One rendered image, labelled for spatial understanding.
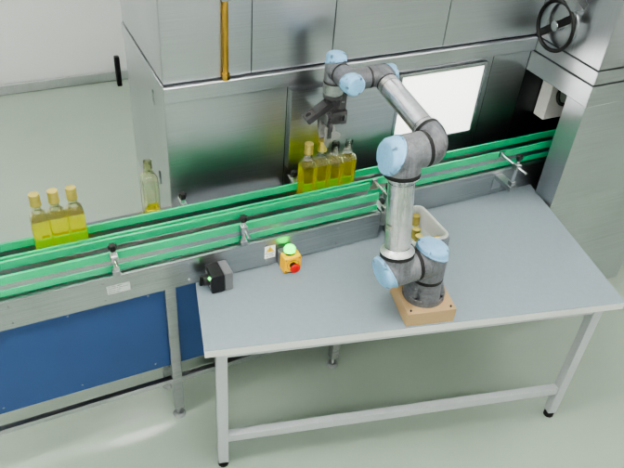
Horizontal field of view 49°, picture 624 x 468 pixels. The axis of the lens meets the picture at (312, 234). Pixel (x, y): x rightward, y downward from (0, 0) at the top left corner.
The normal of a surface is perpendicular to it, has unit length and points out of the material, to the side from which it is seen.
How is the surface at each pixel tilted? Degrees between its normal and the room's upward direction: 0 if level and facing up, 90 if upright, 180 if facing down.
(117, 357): 90
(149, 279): 90
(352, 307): 0
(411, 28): 90
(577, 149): 90
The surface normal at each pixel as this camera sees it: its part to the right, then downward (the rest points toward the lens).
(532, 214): 0.07, -0.78
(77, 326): 0.43, 0.58
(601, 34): -0.90, 0.22
